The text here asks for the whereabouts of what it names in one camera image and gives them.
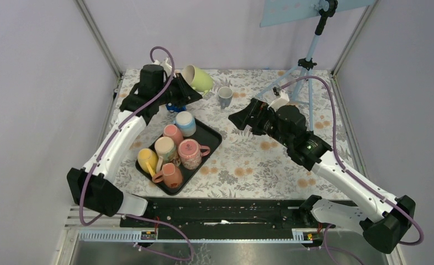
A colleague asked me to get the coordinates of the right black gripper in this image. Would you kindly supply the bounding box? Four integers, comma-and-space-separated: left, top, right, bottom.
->
227, 98, 292, 148

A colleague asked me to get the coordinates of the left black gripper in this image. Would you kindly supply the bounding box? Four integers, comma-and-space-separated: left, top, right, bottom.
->
155, 72, 203, 108

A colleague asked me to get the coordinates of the light green mug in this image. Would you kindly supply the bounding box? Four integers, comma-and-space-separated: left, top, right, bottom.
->
181, 65, 214, 94

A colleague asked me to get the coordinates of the grey mug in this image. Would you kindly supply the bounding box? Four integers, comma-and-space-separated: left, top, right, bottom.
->
218, 87, 233, 109

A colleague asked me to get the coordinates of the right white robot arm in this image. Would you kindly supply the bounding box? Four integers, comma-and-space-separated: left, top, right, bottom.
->
229, 98, 416, 254

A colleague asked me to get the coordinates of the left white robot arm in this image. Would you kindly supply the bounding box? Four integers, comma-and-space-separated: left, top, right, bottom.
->
67, 64, 203, 227

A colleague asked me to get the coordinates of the light blue mug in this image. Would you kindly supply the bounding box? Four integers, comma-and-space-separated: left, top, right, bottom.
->
172, 111, 197, 137

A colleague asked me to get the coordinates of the plain pink mug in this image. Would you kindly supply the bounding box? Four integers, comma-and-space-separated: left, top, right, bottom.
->
163, 124, 184, 147

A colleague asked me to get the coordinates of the cream floral mug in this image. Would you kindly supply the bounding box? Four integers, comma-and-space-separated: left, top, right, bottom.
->
154, 136, 181, 171

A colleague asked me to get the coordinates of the yellow mug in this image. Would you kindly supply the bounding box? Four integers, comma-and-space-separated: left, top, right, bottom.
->
137, 148, 158, 177

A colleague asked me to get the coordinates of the salmon textured square mug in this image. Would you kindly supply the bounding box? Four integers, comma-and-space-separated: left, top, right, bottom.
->
152, 163, 184, 189

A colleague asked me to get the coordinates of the blue yellow toy truck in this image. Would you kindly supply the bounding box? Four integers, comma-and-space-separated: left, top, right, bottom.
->
166, 103, 187, 113

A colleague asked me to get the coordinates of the floral tablecloth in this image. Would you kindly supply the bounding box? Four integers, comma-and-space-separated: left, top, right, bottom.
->
110, 69, 354, 200

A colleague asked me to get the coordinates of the light blue tripod stand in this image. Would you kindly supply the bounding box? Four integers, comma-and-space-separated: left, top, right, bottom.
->
250, 0, 375, 137

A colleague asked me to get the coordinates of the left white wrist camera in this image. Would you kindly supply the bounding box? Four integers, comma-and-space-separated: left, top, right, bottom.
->
153, 57, 175, 77

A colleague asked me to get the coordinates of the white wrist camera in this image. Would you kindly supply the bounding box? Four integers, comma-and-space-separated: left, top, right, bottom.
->
153, 57, 175, 77
269, 87, 290, 111

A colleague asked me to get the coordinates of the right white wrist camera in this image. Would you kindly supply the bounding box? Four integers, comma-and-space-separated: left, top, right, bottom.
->
269, 87, 290, 111

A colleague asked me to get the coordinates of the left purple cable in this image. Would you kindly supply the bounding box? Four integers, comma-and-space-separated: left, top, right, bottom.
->
78, 46, 197, 262

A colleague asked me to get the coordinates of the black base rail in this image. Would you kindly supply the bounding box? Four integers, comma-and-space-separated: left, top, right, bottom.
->
120, 195, 337, 242

